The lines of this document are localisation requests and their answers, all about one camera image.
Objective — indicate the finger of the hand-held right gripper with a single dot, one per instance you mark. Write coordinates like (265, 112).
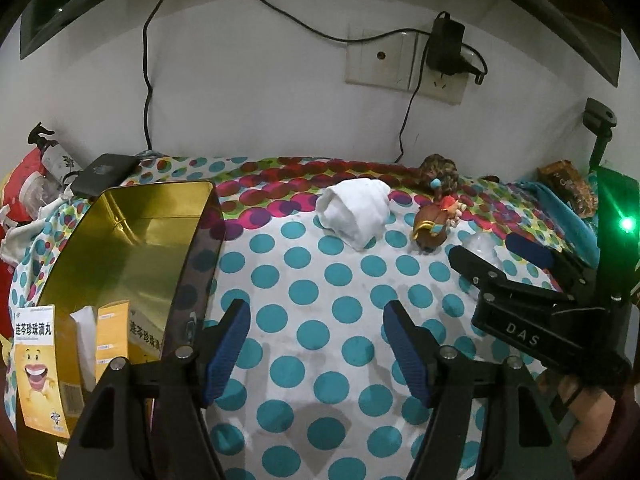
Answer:
(470, 262)
(530, 252)

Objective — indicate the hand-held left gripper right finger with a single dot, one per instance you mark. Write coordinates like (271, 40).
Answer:
(407, 355)

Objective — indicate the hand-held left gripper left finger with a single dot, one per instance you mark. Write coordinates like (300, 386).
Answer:
(227, 355)

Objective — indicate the clear plastic bag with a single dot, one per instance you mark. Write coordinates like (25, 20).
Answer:
(482, 247)

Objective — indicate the yellow smiley face box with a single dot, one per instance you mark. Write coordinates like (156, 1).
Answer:
(142, 335)
(37, 375)

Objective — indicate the gold tin box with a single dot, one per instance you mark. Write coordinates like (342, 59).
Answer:
(135, 240)

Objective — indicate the person's right forearm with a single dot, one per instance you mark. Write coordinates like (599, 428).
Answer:
(600, 425)

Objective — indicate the blue cloth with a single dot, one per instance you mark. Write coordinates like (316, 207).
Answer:
(560, 210)

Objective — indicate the small toy figurine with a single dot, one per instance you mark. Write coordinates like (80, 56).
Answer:
(432, 222)

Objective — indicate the brown patterned pouch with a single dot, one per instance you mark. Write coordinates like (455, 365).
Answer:
(565, 180)

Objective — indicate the polka dot bed sheet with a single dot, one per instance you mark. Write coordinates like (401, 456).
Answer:
(320, 280)

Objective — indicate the black power bank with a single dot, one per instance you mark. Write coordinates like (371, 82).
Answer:
(102, 172)

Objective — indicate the black charger adapter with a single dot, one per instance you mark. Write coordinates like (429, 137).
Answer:
(445, 42)

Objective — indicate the white cloth bag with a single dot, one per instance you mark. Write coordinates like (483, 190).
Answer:
(20, 240)

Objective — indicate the clear spray bottle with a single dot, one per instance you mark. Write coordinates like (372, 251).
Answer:
(55, 157)

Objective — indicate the red bag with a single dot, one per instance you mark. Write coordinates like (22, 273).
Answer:
(25, 165)

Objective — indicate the black clamp mount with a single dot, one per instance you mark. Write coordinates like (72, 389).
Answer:
(597, 117)

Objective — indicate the white wall socket plate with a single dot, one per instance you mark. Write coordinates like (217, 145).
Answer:
(380, 55)

